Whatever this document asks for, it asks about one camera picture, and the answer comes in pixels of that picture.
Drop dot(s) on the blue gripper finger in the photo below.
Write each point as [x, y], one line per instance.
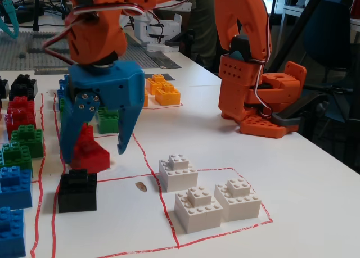
[126, 126]
[76, 120]

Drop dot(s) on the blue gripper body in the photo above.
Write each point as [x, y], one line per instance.
[112, 82]

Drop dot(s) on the red brick block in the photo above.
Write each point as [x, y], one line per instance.
[19, 104]
[21, 119]
[89, 134]
[92, 156]

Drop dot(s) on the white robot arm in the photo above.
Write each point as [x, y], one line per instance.
[140, 30]

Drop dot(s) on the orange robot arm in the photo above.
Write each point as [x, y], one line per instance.
[242, 86]

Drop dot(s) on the green brick block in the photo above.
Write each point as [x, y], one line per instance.
[28, 140]
[64, 109]
[108, 121]
[15, 156]

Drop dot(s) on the yellow brick block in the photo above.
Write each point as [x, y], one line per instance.
[168, 95]
[155, 82]
[146, 99]

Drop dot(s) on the blue brick block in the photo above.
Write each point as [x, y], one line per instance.
[11, 235]
[15, 187]
[63, 88]

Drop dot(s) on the black brick block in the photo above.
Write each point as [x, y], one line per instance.
[2, 88]
[24, 86]
[77, 193]

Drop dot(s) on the white brick block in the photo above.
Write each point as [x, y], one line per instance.
[198, 213]
[178, 176]
[239, 201]

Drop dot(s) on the short grey tape strip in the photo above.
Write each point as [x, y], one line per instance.
[50, 70]

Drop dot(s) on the small brown crumb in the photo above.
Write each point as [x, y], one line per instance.
[141, 186]

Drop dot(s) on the grey studded baseplate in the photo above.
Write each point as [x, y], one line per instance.
[17, 55]

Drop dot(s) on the olive green clothing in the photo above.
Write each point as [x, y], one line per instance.
[202, 30]

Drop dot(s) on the black stand pole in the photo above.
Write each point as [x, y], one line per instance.
[36, 9]

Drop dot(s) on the teal robot gripper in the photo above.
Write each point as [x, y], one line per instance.
[13, 22]

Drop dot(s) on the black grey table clamp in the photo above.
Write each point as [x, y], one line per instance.
[282, 119]

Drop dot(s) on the dark blue office chair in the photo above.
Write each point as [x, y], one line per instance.
[329, 38]

